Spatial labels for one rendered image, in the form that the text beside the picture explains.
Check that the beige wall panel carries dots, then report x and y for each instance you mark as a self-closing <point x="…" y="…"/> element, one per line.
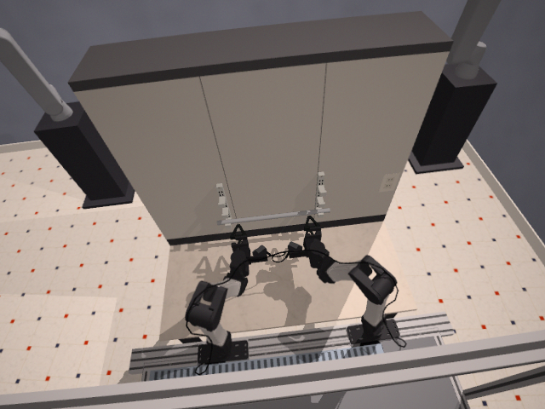
<point x="262" y="110"/>

